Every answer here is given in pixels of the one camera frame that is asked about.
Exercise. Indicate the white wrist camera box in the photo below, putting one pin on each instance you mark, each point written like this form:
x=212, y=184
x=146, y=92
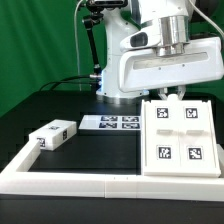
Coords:
x=139, y=40

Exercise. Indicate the white cabinet top block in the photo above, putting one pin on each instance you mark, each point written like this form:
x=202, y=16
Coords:
x=54, y=134

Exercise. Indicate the white marker base plate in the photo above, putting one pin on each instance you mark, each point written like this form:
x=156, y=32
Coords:
x=110, y=122

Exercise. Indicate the white cabinet body box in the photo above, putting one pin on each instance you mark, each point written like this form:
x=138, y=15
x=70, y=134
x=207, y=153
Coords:
x=178, y=138

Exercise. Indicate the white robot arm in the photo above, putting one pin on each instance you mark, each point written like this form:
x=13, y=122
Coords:
x=148, y=48

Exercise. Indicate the white cabinet door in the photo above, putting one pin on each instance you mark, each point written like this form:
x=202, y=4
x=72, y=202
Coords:
x=196, y=146
x=162, y=148

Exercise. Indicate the white U-shaped fence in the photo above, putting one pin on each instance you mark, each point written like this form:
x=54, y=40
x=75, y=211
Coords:
x=17, y=179

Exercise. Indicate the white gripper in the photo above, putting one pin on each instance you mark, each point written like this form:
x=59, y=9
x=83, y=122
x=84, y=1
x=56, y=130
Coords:
x=144, y=70

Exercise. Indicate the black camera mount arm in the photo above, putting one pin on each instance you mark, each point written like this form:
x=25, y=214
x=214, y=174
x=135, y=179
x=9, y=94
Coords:
x=94, y=18

